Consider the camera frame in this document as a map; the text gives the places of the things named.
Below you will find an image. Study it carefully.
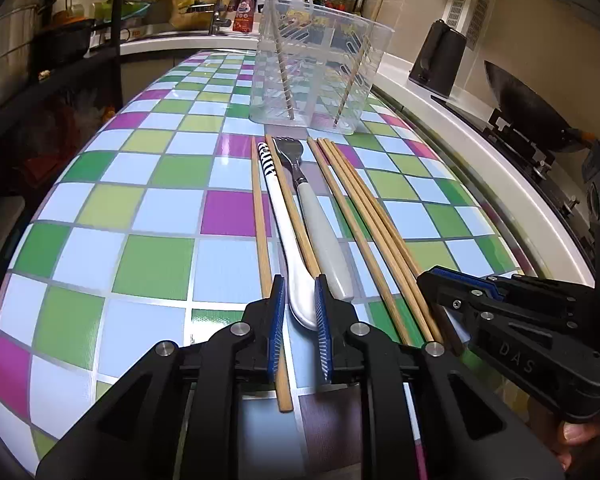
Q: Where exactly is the person's right hand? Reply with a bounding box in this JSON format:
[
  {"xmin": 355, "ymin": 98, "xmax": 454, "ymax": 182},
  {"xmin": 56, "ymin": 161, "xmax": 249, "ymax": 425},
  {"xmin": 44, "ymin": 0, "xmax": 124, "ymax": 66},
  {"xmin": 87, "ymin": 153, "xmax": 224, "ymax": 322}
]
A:
[{"xmin": 555, "ymin": 410, "xmax": 600, "ymax": 480}]

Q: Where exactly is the red dish soap bottle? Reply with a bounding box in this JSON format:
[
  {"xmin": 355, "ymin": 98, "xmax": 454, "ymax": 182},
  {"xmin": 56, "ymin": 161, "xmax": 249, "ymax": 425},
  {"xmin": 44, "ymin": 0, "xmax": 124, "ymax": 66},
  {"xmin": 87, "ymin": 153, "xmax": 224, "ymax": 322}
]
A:
[{"xmin": 232, "ymin": 0, "xmax": 258, "ymax": 35}]

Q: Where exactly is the metal fork with grey handle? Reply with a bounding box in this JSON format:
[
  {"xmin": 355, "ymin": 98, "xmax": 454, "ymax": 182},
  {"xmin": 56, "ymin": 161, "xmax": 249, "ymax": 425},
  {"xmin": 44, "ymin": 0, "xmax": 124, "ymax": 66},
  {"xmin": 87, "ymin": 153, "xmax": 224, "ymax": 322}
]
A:
[{"xmin": 271, "ymin": 135, "xmax": 355, "ymax": 303}]

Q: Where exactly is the steel kitchen faucet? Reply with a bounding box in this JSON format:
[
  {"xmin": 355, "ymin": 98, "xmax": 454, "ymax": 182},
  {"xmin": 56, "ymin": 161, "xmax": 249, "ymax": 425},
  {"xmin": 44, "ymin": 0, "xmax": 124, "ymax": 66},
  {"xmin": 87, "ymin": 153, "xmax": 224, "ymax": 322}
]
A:
[{"xmin": 182, "ymin": 0, "xmax": 233, "ymax": 36}]

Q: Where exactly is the black electric kettle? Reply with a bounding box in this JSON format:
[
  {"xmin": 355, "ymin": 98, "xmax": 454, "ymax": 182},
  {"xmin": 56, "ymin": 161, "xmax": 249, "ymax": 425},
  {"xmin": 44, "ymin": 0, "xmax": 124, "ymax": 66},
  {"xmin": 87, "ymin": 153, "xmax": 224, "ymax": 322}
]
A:
[{"xmin": 408, "ymin": 19, "xmax": 468, "ymax": 101}]

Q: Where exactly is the black gas stove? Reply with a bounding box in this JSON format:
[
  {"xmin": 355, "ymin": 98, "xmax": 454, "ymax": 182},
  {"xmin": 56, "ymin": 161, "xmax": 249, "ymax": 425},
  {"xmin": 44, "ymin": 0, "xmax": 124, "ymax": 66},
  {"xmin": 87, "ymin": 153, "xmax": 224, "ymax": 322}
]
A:
[{"xmin": 430, "ymin": 95, "xmax": 600, "ymax": 281}]

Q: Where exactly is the yellow cooking oil bottle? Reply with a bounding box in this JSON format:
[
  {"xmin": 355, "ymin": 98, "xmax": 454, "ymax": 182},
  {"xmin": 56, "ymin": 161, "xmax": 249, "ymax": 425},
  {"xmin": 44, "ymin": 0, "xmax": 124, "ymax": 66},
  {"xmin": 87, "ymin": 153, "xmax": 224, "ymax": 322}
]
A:
[{"xmin": 287, "ymin": 0, "xmax": 317, "ymax": 26}]

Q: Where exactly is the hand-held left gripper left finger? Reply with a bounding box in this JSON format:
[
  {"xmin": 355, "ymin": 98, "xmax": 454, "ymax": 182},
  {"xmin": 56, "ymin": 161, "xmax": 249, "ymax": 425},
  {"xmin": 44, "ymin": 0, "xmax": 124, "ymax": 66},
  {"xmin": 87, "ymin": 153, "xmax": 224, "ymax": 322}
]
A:
[{"xmin": 35, "ymin": 274, "xmax": 291, "ymax": 480}]

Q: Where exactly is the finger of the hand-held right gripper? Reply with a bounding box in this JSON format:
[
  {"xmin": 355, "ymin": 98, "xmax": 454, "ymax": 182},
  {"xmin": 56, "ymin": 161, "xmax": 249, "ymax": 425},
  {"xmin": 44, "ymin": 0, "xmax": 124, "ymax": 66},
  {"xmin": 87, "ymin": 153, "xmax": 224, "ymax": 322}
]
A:
[
  {"xmin": 416, "ymin": 270, "xmax": 498, "ymax": 323},
  {"xmin": 432, "ymin": 267, "xmax": 531, "ymax": 302}
]

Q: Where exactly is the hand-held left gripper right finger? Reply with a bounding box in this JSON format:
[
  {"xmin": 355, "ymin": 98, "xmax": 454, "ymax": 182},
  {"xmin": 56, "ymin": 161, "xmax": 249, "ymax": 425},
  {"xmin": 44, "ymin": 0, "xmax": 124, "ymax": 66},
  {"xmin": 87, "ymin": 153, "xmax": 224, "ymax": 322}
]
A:
[{"xmin": 314, "ymin": 274, "xmax": 566, "ymax": 480}]

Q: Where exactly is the green plastic basin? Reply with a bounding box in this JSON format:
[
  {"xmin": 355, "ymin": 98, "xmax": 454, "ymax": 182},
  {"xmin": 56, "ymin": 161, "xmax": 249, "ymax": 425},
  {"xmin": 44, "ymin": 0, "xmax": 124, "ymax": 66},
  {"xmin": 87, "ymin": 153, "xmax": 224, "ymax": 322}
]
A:
[{"xmin": 92, "ymin": 0, "xmax": 151, "ymax": 23}]

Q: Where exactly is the wooden cutting board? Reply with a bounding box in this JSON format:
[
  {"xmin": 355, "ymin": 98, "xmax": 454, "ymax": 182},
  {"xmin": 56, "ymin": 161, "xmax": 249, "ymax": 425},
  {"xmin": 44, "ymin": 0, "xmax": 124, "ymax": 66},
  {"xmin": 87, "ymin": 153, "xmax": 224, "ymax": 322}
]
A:
[{"xmin": 170, "ymin": 0, "xmax": 216, "ymax": 31}]

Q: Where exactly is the black clay pot orange lid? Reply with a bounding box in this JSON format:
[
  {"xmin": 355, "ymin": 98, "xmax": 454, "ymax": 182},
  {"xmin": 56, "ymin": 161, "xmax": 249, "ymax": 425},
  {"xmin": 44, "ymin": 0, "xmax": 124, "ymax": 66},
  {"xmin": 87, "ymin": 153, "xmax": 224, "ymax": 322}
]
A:
[{"xmin": 35, "ymin": 17, "xmax": 98, "ymax": 68}]

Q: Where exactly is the black wok with wooden handle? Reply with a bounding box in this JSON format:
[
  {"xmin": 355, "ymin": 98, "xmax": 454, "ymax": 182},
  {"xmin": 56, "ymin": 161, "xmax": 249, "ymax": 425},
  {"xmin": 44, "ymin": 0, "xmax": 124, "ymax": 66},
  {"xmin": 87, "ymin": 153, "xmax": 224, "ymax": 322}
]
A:
[{"xmin": 482, "ymin": 60, "xmax": 600, "ymax": 153}]

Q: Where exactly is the clear plastic utensil holder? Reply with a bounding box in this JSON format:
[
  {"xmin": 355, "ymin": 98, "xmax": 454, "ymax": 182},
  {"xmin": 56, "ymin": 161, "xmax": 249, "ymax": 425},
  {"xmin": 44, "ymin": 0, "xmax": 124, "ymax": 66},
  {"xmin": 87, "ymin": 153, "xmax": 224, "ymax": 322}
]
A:
[{"xmin": 249, "ymin": 0, "xmax": 393, "ymax": 135}]

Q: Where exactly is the steel stockpot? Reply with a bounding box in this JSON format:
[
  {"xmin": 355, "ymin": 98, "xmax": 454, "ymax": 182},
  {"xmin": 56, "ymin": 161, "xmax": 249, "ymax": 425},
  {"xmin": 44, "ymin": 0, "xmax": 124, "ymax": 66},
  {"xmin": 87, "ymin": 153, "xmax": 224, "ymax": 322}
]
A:
[{"xmin": 0, "ymin": 0, "xmax": 46, "ymax": 111}]

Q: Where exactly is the white spoon with striped handle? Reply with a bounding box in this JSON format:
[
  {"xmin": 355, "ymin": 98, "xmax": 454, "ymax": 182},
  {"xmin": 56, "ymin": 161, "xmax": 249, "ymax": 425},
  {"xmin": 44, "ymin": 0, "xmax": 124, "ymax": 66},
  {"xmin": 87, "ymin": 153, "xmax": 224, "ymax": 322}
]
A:
[{"xmin": 256, "ymin": 141, "xmax": 322, "ymax": 332}]

